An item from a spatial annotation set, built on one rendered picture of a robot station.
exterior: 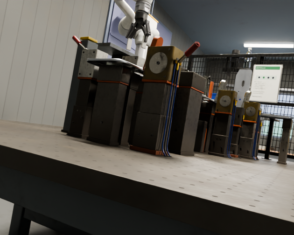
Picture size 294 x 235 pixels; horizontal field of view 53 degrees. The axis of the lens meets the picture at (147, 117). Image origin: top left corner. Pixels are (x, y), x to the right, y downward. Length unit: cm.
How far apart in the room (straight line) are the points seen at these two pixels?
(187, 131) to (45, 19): 327
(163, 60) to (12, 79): 301
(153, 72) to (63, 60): 345
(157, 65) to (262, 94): 166
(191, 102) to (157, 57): 27
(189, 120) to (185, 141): 8
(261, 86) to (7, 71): 276
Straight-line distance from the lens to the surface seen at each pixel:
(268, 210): 43
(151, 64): 101
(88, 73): 122
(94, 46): 146
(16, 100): 390
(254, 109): 189
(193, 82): 118
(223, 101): 158
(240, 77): 234
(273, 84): 256
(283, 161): 205
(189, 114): 118
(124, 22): 223
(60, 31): 438
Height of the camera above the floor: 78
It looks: 2 degrees up
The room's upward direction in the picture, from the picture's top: 9 degrees clockwise
